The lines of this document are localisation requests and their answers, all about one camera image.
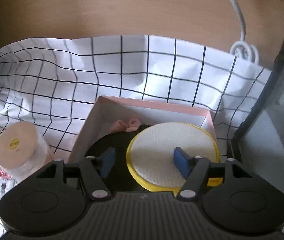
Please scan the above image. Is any white cable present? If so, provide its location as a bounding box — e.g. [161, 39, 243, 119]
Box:
[218, 0, 260, 63]

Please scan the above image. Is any pink plush hair tie bunch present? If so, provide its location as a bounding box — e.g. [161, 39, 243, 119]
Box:
[111, 118, 142, 133]

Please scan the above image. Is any yellow-rimmed round white pad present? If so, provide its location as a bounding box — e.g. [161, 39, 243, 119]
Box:
[126, 122, 223, 196]

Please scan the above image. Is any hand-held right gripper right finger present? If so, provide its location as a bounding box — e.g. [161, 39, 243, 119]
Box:
[173, 147, 247, 200]

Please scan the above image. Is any clear jar with flower label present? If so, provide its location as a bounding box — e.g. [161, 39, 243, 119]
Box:
[0, 122, 50, 180]

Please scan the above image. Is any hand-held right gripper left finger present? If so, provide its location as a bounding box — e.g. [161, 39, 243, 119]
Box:
[36, 147, 117, 200]

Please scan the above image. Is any white black-grid tablecloth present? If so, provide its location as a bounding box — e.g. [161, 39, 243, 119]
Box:
[0, 34, 272, 240]

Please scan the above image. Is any pink cardboard box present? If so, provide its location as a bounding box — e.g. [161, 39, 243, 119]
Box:
[68, 95, 218, 170]

